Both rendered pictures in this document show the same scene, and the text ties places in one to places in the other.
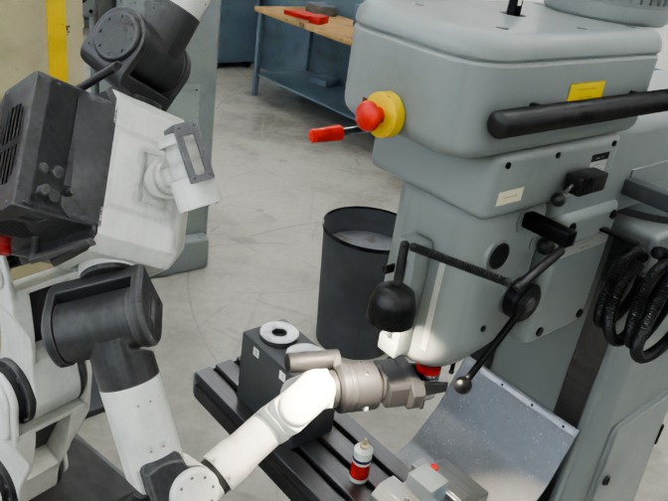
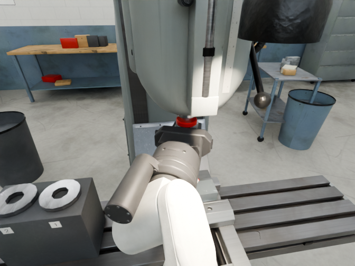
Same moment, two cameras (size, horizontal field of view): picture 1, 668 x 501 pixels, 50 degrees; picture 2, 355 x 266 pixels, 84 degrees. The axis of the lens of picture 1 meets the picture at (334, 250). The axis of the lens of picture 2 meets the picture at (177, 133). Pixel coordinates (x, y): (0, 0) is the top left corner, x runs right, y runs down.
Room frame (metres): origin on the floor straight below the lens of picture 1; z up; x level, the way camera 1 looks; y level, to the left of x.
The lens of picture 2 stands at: (0.88, 0.13, 1.48)
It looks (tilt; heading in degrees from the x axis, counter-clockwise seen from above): 32 degrees down; 306
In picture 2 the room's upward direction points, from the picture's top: straight up
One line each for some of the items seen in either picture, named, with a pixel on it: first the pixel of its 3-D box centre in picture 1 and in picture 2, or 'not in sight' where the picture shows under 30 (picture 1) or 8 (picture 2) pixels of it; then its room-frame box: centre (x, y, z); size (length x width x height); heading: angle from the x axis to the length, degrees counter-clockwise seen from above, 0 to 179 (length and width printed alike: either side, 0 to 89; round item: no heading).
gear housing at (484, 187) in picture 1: (497, 148); not in sight; (1.12, -0.23, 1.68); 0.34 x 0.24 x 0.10; 134
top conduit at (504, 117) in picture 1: (593, 109); not in sight; (1.01, -0.33, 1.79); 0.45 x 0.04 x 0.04; 134
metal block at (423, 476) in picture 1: (425, 488); (204, 193); (1.05, -0.24, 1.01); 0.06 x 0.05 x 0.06; 46
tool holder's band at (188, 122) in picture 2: (428, 366); (186, 120); (1.09, -0.20, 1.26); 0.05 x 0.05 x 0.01
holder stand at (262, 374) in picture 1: (287, 379); (52, 220); (1.33, 0.06, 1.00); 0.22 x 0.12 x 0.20; 44
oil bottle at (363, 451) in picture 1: (362, 458); not in sight; (1.16, -0.12, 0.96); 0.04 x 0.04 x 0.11
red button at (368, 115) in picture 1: (371, 115); not in sight; (0.91, -0.02, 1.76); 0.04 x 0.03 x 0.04; 44
